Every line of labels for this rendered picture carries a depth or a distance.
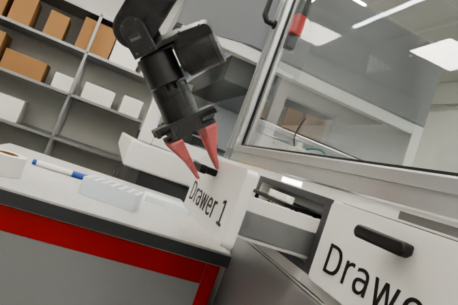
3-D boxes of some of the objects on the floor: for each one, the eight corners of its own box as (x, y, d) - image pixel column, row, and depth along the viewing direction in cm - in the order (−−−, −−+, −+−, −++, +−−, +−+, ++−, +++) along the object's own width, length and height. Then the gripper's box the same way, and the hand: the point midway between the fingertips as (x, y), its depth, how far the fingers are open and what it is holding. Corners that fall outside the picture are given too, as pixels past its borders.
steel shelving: (-113, 153, 346) (-24, -46, 363) (-89, 149, 392) (-11, -27, 409) (238, 253, 463) (293, 99, 480) (225, 241, 509) (275, 101, 526)
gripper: (192, 75, 64) (229, 158, 67) (135, 99, 62) (176, 184, 64) (202, 69, 58) (242, 161, 60) (138, 96, 55) (182, 191, 57)
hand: (206, 169), depth 62 cm, fingers open, 3 cm apart
